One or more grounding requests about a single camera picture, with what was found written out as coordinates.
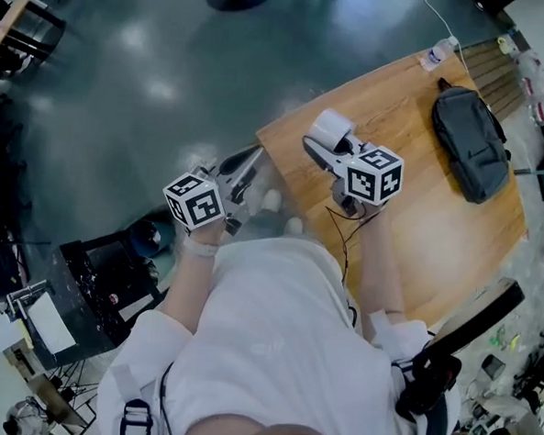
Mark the white tray machine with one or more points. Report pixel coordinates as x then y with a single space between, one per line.
49 324

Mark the clear water bottle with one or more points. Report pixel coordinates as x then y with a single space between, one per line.
434 56

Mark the person's right forearm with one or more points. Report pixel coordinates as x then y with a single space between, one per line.
379 273

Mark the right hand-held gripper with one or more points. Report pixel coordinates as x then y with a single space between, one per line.
371 176

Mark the wooden slat pallet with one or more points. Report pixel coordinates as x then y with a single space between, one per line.
492 78

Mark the small black bin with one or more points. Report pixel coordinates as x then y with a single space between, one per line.
492 365

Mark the black chair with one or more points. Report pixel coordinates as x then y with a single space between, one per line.
39 37

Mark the white wristband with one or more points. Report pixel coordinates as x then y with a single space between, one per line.
201 249

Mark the person's white shoe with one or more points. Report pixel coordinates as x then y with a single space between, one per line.
271 200
294 226

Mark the teal bucket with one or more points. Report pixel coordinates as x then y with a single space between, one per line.
149 239

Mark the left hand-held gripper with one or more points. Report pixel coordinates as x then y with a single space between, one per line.
195 202

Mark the black speckled table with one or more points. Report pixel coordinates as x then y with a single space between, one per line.
97 302

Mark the gray sling bag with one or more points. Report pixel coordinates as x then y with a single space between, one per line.
474 146

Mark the row of clear bottles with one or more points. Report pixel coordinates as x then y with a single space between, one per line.
538 109

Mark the person's white shirt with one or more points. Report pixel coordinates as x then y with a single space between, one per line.
274 327

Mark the pale mug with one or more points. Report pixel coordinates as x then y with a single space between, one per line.
505 44

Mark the person's left forearm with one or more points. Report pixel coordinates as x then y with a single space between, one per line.
187 289

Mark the wooden side table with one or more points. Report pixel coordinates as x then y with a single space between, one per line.
18 8

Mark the white tape roll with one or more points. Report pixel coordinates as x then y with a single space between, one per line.
328 123

